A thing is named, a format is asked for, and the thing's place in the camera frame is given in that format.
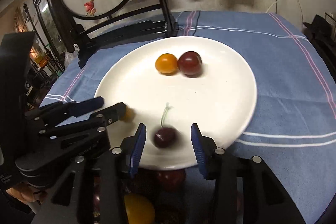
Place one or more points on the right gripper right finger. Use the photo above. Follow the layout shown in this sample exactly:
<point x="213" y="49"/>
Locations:
<point x="204" y="150"/>

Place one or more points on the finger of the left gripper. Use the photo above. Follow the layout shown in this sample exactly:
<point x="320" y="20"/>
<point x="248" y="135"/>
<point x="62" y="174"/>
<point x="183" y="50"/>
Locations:
<point x="55" y="113"/>
<point x="98" y="118"/>

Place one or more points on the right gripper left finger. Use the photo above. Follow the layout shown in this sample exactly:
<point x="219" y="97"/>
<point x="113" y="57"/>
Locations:
<point x="132" y="149"/>

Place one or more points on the small yellow longan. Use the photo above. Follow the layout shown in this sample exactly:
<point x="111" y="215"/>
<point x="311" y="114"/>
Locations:
<point x="129" y="115"/>

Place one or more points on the dark cherry with stem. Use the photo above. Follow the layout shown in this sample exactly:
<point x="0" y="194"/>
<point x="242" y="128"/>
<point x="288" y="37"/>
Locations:
<point x="164" y="136"/>

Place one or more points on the red cherry tomato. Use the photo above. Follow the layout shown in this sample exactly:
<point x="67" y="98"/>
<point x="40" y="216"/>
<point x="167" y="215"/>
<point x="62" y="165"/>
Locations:
<point x="171" y="179"/>

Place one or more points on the yellow orange round fruit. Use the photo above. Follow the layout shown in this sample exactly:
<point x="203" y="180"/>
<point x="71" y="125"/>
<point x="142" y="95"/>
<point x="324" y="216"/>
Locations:
<point x="139" y="210"/>

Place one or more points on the white round plate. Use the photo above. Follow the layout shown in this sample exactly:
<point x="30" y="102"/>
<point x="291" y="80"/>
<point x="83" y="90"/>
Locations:
<point x="221" y="101"/>

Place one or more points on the yellow cherry tomato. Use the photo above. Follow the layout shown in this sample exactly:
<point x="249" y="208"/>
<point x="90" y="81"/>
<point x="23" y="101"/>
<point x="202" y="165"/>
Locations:
<point x="166" y="64"/>

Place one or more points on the dark red plum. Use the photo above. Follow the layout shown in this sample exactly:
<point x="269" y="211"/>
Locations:
<point x="190" y="63"/>

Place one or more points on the blue striped tablecloth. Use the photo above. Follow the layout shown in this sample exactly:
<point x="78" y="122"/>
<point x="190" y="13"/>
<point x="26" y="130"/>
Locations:
<point x="292" y="130"/>

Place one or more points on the dark wooden cabinet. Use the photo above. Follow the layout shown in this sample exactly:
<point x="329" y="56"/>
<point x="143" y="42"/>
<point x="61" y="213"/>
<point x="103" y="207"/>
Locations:
<point x="56" y="23"/>

